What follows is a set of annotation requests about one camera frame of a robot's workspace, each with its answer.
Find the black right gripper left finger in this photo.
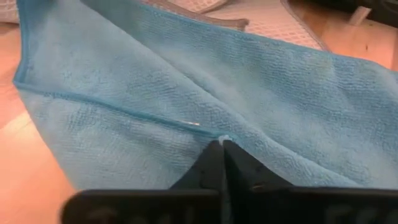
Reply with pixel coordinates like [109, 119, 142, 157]
[60, 139, 224, 224]

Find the grey waffle-weave towel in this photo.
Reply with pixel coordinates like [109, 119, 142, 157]
[0, 0, 330, 52]

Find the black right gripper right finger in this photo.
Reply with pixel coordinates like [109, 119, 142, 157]
[223, 139, 398, 224]

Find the blue microfiber towel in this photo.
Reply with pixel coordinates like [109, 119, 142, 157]
[12, 0, 398, 191]

